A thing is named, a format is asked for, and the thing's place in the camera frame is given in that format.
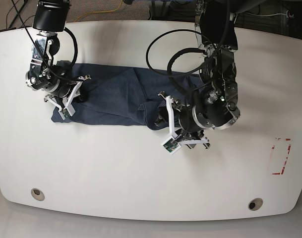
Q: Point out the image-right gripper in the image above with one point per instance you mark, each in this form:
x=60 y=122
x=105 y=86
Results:
x=182 y=126

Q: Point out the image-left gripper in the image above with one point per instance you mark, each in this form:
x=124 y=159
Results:
x=66 y=94

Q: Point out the dark blue t-shirt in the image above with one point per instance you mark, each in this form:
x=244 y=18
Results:
x=118 y=95

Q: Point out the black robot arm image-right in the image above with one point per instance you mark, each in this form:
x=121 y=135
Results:
x=213 y=105

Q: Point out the red tape rectangle marking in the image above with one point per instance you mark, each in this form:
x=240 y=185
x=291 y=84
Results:
x=279 y=155

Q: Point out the black tripod stand leg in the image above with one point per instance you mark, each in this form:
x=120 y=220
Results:
x=16 y=16

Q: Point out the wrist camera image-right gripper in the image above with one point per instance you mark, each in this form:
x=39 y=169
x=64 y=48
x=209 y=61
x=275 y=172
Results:
x=171 y=145

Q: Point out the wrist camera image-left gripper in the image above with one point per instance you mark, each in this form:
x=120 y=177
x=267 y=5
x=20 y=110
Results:
x=66 y=112

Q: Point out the right table cable grommet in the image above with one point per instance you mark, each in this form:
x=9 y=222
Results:
x=255 y=204

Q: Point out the table cable grommet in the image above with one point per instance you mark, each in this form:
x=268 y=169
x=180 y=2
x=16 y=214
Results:
x=255 y=204
x=37 y=194

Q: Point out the left table cable grommet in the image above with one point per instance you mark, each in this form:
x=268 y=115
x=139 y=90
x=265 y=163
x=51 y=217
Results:
x=37 y=194

